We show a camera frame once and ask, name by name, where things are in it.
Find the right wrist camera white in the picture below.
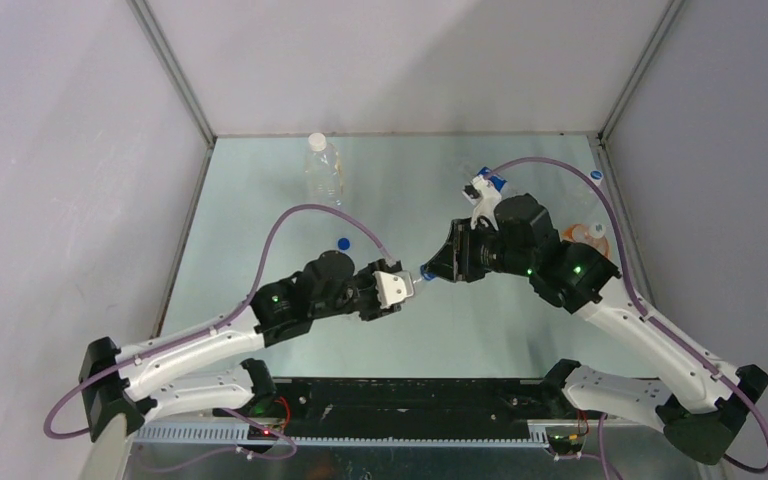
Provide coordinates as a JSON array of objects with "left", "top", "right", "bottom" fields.
[{"left": 462, "top": 174, "right": 502, "bottom": 230}]

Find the grey aluminium frame rail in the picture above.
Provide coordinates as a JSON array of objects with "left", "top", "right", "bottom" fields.
[{"left": 589, "top": 135, "right": 736, "bottom": 480}]

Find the white slotted cable duct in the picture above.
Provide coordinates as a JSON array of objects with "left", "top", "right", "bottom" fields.
[{"left": 132, "top": 422, "right": 549, "bottom": 448}]

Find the right controller board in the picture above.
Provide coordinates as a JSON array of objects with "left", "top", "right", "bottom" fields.
[{"left": 546, "top": 434, "right": 587, "bottom": 461}]

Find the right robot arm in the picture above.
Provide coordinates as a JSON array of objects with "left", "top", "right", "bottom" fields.
[{"left": 424, "top": 195, "right": 768, "bottom": 465}]

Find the Pepsi bottle blue label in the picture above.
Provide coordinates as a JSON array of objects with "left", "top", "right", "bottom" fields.
[{"left": 476, "top": 166, "right": 507, "bottom": 193}]

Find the clear unlabelled plastic bottle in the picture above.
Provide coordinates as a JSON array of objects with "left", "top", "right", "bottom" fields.
[{"left": 571, "top": 173, "right": 603, "bottom": 223}]

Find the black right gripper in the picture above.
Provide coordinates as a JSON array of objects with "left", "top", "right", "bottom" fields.
[{"left": 423, "top": 218, "right": 532, "bottom": 284}]

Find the controller board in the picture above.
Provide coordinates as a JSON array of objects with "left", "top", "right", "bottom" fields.
[
  {"left": 246, "top": 426, "right": 283, "bottom": 442},
  {"left": 546, "top": 434, "right": 587, "bottom": 461}
]

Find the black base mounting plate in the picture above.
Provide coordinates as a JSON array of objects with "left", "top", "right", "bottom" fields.
[{"left": 214, "top": 377, "right": 607, "bottom": 441}]

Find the left controller board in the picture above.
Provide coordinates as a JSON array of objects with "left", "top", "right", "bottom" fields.
[{"left": 246, "top": 426, "right": 283, "bottom": 442}]

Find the cream label clear bottle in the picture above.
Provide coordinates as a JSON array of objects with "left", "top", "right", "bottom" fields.
[{"left": 304, "top": 139, "right": 344, "bottom": 210}]

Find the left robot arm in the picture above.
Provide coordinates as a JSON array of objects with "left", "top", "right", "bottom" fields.
[{"left": 79, "top": 251, "right": 415, "bottom": 440}]

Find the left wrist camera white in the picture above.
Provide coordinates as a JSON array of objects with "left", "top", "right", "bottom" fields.
[{"left": 373, "top": 271, "right": 415, "bottom": 309}]

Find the orange label plastic bottle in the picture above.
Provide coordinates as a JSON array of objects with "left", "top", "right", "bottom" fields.
[{"left": 561, "top": 223, "right": 611, "bottom": 259}]

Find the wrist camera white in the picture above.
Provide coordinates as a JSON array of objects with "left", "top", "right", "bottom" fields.
[
  {"left": 462, "top": 174, "right": 502, "bottom": 230},
  {"left": 373, "top": 271, "right": 415, "bottom": 309}
]

